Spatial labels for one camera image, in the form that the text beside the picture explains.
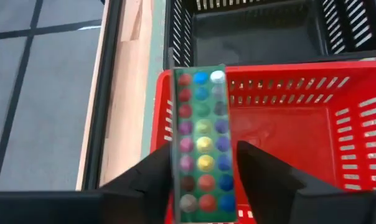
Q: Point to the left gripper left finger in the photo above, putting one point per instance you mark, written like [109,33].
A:
[144,193]

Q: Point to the black plastic basket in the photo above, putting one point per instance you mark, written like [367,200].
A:
[253,43]

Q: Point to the red plastic basket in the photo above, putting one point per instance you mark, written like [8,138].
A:
[284,130]

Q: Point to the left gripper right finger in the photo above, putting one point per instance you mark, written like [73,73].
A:
[269,186]

